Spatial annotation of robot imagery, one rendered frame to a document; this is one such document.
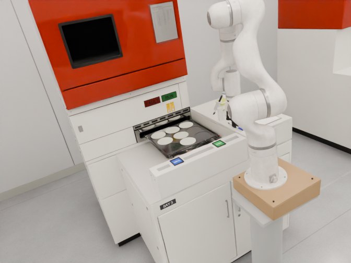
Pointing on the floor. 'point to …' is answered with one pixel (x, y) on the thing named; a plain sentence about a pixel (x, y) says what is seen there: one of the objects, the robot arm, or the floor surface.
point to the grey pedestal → (263, 231)
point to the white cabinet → (197, 219)
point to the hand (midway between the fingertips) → (235, 123)
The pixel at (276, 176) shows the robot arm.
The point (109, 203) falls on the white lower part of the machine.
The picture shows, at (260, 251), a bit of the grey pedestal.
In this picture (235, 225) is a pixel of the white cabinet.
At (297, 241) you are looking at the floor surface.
